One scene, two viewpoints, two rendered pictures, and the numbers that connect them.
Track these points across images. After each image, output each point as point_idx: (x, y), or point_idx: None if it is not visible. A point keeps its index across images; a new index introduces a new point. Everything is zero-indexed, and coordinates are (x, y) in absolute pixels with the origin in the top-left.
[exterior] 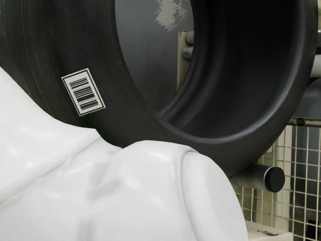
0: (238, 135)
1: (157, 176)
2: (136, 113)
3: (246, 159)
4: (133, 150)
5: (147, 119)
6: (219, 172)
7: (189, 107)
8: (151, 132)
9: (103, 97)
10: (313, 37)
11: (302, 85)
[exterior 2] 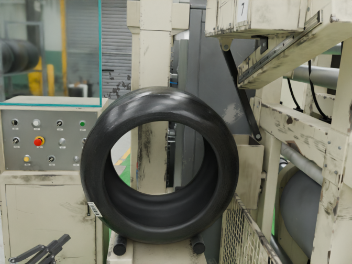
0: (173, 229)
1: None
2: (116, 219)
3: (180, 238)
4: None
5: (121, 222)
6: None
7: (195, 189)
8: (123, 227)
9: (100, 213)
10: (227, 183)
11: (219, 206)
